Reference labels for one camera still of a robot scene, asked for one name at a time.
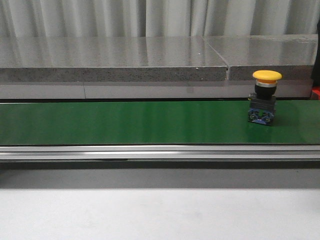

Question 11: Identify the white base panel under slabs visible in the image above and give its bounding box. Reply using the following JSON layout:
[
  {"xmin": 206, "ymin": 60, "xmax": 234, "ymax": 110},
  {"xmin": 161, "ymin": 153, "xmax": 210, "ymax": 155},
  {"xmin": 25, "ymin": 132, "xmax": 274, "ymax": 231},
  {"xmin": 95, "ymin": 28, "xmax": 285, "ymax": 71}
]
[{"xmin": 0, "ymin": 80, "xmax": 314, "ymax": 100}]

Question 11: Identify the aluminium conveyor side rail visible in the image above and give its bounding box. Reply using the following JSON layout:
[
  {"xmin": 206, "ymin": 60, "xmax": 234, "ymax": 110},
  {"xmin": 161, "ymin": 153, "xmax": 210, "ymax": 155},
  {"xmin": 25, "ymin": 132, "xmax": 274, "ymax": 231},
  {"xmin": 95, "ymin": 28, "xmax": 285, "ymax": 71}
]
[{"xmin": 0, "ymin": 144, "xmax": 320, "ymax": 163}]

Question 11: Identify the green conveyor belt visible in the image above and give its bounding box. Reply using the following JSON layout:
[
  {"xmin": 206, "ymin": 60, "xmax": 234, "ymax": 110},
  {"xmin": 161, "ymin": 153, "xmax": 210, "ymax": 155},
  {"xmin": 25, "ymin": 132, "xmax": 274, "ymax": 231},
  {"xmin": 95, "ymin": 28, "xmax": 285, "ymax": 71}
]
[{"xmin": 0, "ymin": 100, "xmax": 320, "ymax": 146}]

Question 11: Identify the grey stone slab right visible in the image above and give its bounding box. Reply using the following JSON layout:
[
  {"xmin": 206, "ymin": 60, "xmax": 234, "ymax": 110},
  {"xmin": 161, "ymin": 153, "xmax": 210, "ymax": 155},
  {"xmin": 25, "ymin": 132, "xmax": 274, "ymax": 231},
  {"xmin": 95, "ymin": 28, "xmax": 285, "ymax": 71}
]
[{"xmin": 203, "ymin": 34, "xmax": 318, "ymax": 85}]

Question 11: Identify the yellow mushroom push button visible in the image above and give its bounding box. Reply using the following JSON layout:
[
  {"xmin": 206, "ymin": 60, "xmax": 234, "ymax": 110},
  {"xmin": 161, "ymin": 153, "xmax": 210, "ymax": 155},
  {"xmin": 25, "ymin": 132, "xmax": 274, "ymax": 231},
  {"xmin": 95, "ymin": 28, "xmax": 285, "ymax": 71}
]
[{"xmin": 247, "ymin": 70, "xmax": 282, "ymax": 126}]

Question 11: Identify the white curtain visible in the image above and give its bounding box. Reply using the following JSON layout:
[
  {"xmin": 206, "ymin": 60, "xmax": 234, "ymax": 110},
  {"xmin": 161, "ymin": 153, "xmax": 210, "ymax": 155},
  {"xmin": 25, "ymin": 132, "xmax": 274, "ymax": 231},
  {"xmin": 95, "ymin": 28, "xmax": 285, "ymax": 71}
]
[{"xmin": 0, "ymin": 0, "xmax": 320, "ymax": 37}]

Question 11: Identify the red object at right edge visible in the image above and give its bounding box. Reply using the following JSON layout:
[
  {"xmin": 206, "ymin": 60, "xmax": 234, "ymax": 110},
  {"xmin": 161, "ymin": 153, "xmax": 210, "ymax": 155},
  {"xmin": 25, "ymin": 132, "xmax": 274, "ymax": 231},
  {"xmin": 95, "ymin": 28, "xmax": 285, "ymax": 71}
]
[{"xmin": 310, "ymin": 86, "xmax": 320, "ymax": 100}]

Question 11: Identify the grey stone slab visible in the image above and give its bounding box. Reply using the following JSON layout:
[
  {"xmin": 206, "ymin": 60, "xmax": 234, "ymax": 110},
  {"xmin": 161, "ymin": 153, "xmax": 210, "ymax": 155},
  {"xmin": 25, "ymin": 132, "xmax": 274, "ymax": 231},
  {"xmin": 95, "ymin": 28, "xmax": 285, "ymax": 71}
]
[
  {"xmin": 0, "ymin": 36, "xmax": 227, "ymax": 83},
  {"xmin": 203, "ymin": 34, "xmax": 318, "ymax": 85}
]

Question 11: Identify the grey stone slab left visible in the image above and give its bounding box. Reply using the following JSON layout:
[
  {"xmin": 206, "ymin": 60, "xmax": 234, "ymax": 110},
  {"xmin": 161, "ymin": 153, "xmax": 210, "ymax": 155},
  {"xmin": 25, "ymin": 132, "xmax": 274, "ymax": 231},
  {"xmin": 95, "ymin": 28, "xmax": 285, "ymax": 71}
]
[{"xmin": 0, "ymin": 36, "xmax": 227, "ymax": 83}]

